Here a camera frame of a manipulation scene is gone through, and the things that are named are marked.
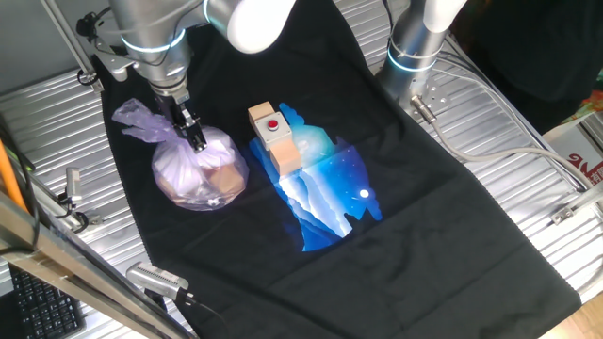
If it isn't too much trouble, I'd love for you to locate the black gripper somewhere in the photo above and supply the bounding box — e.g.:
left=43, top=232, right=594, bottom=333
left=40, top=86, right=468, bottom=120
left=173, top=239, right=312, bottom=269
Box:
left=156, top=90, right=209, bottom=153

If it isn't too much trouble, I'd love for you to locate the purple translucent plastic bag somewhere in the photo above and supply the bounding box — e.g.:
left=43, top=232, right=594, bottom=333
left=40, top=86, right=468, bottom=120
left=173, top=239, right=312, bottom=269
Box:
left=111, top=97, right=251, bottom=212

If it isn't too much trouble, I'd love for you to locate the orange-tan block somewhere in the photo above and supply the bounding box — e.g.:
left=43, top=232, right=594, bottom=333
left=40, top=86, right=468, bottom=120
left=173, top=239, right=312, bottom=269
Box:
left=205, top=163, right=244, bottom=198

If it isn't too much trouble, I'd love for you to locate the grey box with red button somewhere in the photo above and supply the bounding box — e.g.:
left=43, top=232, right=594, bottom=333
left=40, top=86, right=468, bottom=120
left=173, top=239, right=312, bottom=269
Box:
left=253, top=111, right=294, bottom=152

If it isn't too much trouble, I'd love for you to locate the long tan wooden block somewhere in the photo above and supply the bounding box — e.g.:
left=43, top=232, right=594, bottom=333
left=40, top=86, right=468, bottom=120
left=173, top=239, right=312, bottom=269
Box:
left=247, top=100, right=302, bottom=176

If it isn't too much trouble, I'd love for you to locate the thin metal rod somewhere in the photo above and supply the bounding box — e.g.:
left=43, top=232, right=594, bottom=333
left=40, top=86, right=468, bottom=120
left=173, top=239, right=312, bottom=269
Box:
left=40, top=0, right=106, bottom=94

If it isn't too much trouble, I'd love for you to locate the orange pole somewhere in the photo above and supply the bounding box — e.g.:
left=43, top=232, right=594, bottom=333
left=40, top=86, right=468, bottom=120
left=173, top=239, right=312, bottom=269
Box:
left=0, top=138, right=29, bottom=213

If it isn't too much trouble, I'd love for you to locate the black computer keyboard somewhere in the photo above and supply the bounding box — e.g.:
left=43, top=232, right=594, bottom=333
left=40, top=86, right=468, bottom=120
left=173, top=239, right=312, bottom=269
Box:
left=8, top=266, right=87, bottom=339

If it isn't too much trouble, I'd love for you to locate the black t-shirt with blue print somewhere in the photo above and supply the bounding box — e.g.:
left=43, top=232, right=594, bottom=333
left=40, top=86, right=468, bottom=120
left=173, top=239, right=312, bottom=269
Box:
left=91, top=0, right=583, bottom=339

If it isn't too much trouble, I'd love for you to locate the black fabric bundle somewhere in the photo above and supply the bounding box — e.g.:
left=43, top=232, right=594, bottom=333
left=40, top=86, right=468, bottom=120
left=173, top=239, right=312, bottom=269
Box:
left=470, top=0, right=603, bottom=136

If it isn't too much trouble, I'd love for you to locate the white box with red print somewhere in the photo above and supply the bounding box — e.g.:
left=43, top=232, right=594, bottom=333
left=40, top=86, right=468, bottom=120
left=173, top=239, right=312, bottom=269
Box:
left=541, top=110, right=603, bottom=189

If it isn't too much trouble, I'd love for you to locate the colourful printed item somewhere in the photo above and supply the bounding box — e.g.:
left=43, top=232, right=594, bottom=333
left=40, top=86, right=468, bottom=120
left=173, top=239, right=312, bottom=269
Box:
left=562, top=70, right=603, bottom=124

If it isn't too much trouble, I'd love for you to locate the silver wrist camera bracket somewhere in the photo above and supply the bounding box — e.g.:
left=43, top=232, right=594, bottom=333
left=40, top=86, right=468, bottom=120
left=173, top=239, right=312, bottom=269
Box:
left=92, top=36, right=140, bottom=82

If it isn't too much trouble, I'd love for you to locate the small silver bracket mount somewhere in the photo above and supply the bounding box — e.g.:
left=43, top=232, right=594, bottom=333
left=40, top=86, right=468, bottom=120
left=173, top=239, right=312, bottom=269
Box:
left=55, top=167, right=104, bottom=234

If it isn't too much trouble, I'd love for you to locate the silver camera with grille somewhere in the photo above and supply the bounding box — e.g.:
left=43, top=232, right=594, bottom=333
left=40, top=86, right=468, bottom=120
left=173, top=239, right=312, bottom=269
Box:
left=125, top=261, right=190, bottom=302

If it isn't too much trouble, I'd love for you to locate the black cable plug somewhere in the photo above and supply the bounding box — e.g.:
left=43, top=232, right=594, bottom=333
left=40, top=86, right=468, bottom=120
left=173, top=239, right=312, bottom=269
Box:
left=76, top=12, right=101, bottom=40

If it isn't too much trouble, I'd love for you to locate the black camera cable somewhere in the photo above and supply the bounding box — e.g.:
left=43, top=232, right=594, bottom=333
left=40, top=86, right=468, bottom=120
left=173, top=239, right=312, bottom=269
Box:
left=176, top=289, right=227, bottom=331

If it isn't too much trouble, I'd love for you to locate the aluminium frame beam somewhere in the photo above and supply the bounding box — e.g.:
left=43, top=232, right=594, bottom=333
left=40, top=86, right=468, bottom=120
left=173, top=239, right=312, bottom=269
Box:
left=0, top=190, right=197, bottom=339

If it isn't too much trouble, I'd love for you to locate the grey base cable with connector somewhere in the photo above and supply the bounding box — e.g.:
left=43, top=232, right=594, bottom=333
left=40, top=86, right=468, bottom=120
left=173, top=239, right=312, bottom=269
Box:
left=409, top=93, right=603, bottom=189

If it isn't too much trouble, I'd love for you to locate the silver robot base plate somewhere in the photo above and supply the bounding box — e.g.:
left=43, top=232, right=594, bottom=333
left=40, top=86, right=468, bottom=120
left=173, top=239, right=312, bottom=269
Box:
left=399, top=74, right=454, bottom=119

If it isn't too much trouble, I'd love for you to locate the aluminium angle bracket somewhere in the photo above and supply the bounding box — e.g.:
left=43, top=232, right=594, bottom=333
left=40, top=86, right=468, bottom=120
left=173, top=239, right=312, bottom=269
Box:
left=549, top=181, right=603, bottom=226

